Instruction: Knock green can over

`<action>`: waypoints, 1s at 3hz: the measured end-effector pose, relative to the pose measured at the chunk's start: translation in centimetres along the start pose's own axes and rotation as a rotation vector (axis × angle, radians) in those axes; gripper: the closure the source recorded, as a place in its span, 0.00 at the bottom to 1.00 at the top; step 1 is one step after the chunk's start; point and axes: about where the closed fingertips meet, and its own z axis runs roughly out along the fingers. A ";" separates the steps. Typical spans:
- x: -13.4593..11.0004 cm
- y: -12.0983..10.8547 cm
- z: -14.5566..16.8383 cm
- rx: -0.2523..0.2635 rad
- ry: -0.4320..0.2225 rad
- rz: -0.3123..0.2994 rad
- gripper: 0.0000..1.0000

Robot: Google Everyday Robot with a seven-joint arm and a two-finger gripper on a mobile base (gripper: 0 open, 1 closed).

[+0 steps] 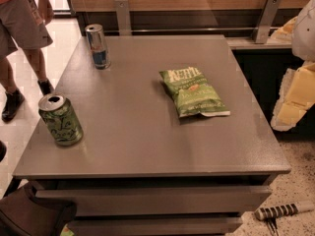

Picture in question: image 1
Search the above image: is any green Kettle chips bag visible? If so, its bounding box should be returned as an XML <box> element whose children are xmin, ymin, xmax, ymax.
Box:
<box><xmin>159</xmin><ymin>67</ymin><xmax>230</xmax><ymax>118</ymax></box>

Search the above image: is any horizontal metal rail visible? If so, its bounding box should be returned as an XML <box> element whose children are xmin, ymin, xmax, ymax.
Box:
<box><xmin>104</xmin><ymin>26</ymin><xmax>280</xmax><ymax>35</ymax></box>

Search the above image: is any metal wall bracket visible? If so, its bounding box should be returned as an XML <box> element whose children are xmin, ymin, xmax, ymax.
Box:
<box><xmin>114</xmin><ymin>0</ymin><xmax>132</xmax><ymax>35</ymax></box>
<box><xmin>253</xmin><ymin>0</ymin><xmax>282</xmax><ymax>44</ymax></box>

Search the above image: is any lower grey drawer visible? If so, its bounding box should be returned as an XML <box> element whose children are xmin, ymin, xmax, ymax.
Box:
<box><xmin>68</xmin><ymin>217</ymin><xmax>242</xmax><ymax>236</ymax></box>

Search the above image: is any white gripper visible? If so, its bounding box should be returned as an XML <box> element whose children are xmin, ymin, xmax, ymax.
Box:
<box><xmin>271</xmin><ymin>0</ymin><xmax>315</xmax><ymax>132</ymax></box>

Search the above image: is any person in grey shorts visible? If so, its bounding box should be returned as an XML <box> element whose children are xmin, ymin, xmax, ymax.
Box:
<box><xmin>0</xmin><ymin>0</ymin><xmax>53</xmax><ymax>122</ymax></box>

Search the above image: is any person's hand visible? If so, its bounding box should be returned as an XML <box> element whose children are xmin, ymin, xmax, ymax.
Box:
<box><xmin>38</xmin><ymin>0</ymin><xmax>54</xmax><ymax>25</ymax></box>

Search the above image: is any grey drawer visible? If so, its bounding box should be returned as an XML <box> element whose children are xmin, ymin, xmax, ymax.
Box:
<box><xmin>68</xmin><ymin>217</ymin><xmax>242</xmax><ymax>236</ymax></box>
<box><xmin>36</xmin><ymin>186</ymin><xmax>272</xmax><ymax>216</ymax></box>

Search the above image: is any upper grey drawer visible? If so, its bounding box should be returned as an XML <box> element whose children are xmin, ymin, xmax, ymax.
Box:
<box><xmin>36</xmin><ymin>186</ymin><xmax>272</xmax><ymax>216</ymax></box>

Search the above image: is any dark brown bag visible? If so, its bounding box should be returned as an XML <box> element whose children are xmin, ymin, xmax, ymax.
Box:
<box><xmin>0</xmin><ymin>183</ymin><xmax>77</xmax><ymax>236</ymax></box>

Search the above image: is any green La Croix can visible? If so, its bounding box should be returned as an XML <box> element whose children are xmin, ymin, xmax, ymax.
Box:
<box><xmin>38</xmin><ymin>93</ymin><xmax>83</xmax><ymax>147</ymax></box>

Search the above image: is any right metal wall bracket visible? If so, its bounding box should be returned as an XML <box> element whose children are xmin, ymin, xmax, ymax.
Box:
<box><xmin>253</xmin><ymin>0</ymin><xmax>282</xmax><ymax>44</ymax></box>

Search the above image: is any left metal wall bracket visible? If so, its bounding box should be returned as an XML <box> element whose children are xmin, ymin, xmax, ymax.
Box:
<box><xmin>114</xmin><ymin>0</ymin><xmax>132</xmax><ymax>35</ymax></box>

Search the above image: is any silver blue energy drink can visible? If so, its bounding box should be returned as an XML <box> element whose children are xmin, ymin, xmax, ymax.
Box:
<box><xmin>85</xmin><ymin>24</ymin><xmax>110</xmax><ymax>69</ymax></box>

